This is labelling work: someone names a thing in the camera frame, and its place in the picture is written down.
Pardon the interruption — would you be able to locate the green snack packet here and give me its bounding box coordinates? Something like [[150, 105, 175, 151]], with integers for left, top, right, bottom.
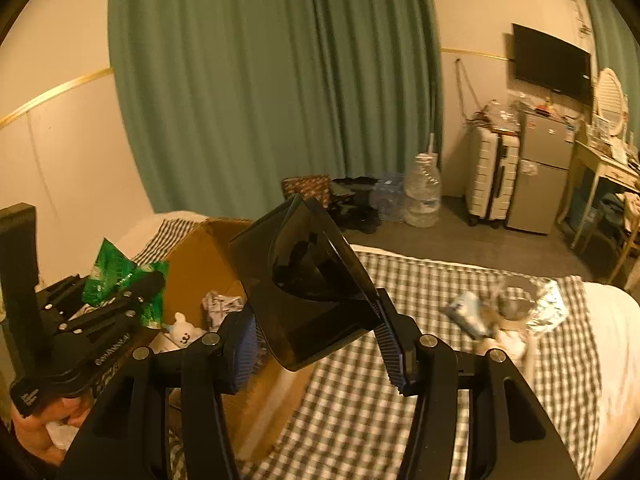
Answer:
[[81, 238, 169, 308]]

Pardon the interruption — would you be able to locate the white plush toy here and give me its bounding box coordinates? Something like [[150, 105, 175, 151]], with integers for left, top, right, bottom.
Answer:
[[163, 312, 205, 349]]

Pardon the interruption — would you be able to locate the dark tinted plastic box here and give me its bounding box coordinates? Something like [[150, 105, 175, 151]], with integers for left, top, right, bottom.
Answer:
[[230, 194, 382, 372]]

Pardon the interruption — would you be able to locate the person's left hand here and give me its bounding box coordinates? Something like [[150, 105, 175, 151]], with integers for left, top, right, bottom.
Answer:
[[11, 391, 93, 466]]

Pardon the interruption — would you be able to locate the cardboard box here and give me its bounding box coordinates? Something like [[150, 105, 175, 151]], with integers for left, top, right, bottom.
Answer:
[[134, 211, 314, 463]]

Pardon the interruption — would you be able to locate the blue white tissue pack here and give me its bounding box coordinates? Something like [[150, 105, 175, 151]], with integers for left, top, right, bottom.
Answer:
[[442, 292, 487, 340]]

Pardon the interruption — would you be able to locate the silver foil blister pack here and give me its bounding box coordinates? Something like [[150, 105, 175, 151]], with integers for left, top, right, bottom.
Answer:
[[526, 280, 568, 335]]

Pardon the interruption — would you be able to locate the white bed mattress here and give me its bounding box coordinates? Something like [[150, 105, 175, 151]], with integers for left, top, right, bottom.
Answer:
[[240, 246, 639, 479]]

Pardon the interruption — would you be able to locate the patterned brown bag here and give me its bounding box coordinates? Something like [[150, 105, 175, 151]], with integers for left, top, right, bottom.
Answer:
[[281, 174, 332, 208]]

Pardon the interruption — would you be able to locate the large green curtain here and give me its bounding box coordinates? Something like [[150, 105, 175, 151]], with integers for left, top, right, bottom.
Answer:
[[107, 0, 444, 219]]

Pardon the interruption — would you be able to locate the silver mini fridge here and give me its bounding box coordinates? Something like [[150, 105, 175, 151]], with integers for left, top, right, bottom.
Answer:
[[506, 112, 575, 235]]

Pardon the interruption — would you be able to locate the large clear water jug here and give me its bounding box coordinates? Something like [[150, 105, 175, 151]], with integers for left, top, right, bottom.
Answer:
[[402, 153, 442, 229]]

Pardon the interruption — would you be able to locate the wooden chair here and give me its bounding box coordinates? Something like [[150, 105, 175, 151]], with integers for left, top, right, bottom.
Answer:
[[608, 192, 639, 284]]

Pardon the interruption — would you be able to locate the pack of water bottles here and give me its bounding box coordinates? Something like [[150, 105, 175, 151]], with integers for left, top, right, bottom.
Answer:
[[369, 172, 405, 222]]

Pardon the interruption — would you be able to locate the white suitcase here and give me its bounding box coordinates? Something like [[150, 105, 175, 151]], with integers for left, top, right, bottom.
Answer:
[[464, 126, 520, 228]]

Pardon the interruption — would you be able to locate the white dressing table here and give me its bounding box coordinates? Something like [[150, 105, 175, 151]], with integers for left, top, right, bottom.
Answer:
[[556, 138, 640, 252]]

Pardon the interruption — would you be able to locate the oval white vanity mirror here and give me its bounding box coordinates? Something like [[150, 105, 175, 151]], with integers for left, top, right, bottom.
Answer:
[[594, 67, 629, 136]]

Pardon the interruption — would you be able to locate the right green curtain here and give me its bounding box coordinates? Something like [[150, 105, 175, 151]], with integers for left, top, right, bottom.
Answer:
[[586, 0, 639, 136]]

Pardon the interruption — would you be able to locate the white tape ring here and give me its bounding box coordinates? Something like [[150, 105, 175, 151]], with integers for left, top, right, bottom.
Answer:
[[491, 274, 544, 326]]

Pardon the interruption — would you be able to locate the black wall television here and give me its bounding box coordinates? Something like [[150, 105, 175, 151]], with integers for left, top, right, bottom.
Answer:
[[512, 24, 593, 105]]

